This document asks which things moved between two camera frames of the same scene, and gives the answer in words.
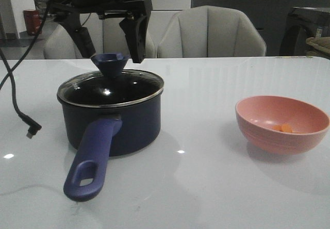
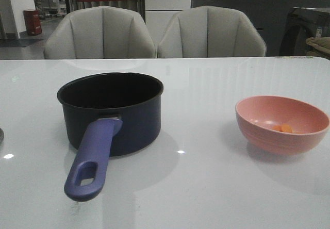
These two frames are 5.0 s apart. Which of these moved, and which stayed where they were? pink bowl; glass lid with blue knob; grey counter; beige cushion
Moved: glass lid with blue knob
Stayed: beige cushion; pink bowl; grey counter
